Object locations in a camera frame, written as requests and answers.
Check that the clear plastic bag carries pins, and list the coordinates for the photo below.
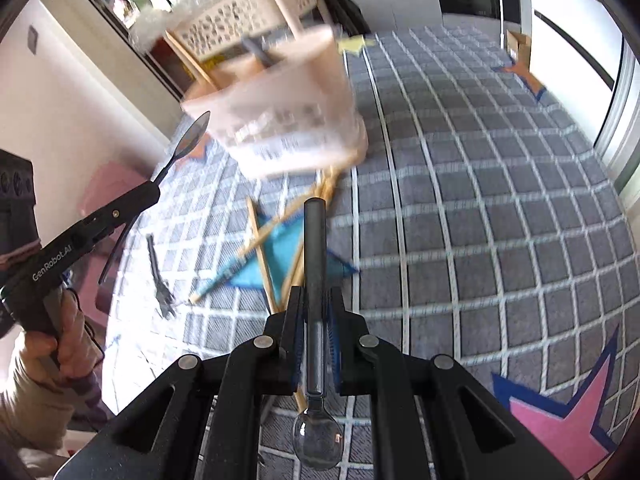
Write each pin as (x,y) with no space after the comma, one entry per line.
(147,22)

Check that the beige plastic utensil holder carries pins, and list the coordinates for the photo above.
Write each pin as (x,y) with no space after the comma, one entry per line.
(285,110)

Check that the white vertical rod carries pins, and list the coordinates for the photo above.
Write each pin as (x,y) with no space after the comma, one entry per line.
(500,10)

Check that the person's left forearm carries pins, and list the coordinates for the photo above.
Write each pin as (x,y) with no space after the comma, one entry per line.
(25,415)

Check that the beige perforated plastic basket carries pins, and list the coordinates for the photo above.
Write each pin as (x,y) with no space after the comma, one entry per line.
(225,20)

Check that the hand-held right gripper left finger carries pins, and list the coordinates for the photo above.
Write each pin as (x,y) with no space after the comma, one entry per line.
(291,330)

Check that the wooden chopstick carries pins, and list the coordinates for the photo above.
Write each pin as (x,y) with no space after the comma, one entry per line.
(215,285)
(300,255)
(260,237)
(262,255)

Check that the person's left hand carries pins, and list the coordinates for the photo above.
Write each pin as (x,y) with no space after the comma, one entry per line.
(45,355)

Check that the pink plastic box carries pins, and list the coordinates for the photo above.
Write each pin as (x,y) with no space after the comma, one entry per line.
(112,185)

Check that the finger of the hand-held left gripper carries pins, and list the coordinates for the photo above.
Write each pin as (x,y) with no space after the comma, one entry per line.
(127,207)

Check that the cardboard box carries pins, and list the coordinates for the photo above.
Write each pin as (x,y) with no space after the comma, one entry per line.
(520,47)

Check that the grey checked star blanket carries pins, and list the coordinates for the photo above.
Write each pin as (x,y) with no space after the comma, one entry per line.
(475,185)

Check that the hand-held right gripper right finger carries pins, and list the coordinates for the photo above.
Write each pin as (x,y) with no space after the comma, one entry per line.
(336,340)

